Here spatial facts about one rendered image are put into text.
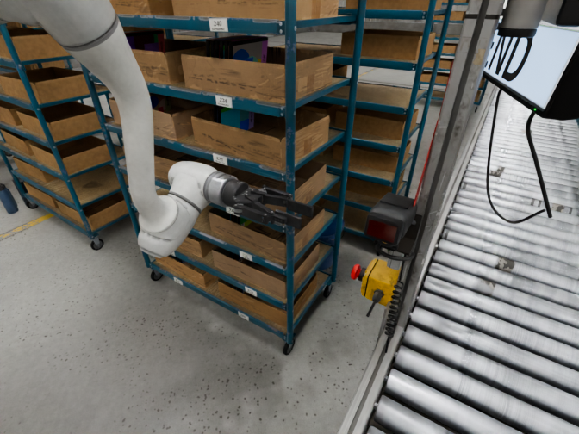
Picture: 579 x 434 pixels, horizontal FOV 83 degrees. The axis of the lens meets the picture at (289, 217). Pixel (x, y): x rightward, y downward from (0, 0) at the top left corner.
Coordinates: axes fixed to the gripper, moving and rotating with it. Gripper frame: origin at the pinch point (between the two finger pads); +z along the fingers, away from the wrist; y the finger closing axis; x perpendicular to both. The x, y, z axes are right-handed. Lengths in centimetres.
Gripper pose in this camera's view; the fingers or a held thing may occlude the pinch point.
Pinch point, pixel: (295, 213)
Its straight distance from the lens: 79.6
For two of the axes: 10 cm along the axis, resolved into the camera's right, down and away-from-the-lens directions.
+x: 0.0, 8.3, 5.6
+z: 8.5, 2.9, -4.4
